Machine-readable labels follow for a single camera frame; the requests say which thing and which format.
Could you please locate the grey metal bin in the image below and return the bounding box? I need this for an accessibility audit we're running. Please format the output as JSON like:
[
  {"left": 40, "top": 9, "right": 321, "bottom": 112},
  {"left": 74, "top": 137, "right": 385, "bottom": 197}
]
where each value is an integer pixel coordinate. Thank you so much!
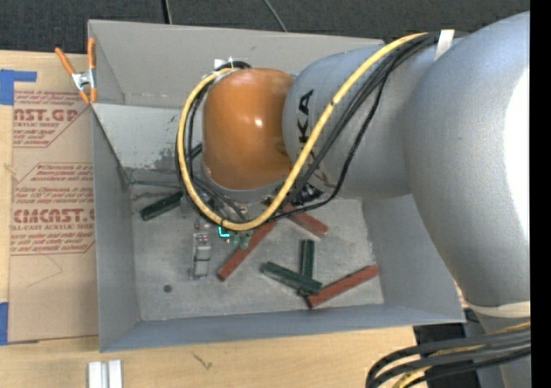
[{"left": 87, "top": 19, "right": 467, "bottom": 353}]

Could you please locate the red-brown flat block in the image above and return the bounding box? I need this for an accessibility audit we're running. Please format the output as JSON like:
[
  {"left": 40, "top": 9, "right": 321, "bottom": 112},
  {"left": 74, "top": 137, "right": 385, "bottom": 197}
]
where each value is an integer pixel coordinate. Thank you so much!
[
  {"left": 305, "top": 264, "right": 381, "bottom": 309},
  {"left": 216, "top": 219, "right": 280, "bottom": 282},
  {"left": 263, "top": 199, "right": 329, "bottom": 237}
]

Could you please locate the black cylinder on white bracket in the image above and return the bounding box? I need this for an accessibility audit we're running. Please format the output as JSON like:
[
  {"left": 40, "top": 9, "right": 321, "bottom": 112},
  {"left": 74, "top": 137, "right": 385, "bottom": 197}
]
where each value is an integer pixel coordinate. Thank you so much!
[{"left": 289, "top": 182, "right": 325, "bottom": 208}]

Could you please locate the brown cardboard board red print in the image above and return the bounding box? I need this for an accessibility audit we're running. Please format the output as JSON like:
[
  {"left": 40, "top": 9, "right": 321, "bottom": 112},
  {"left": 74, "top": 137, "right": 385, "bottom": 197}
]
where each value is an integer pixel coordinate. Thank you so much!
[{"left": 0, "top": 49, "right": 101, "bottom": 347}]

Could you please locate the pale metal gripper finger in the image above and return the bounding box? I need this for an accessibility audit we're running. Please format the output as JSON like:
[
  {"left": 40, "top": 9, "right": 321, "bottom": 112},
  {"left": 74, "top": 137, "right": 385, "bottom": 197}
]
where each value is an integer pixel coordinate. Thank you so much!
[
  {"left": 188, "top": 231, "right": 203, "bottom": 280},
  {"left": 198, "top": 231, "right": 213, "bottom": 280}
]

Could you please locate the dark green flat block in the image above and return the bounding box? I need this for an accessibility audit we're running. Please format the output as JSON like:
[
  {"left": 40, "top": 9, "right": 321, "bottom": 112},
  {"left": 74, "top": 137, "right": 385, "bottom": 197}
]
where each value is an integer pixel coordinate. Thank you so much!
[
  {"left": 298, "top": 238, "right": 316, "bottom": 298},
  {"left": 259, "top": 261, "right": 323, "bottom": 295},
  {"left": 139, "top": 190, "right": 183, "bottom": 222}
]

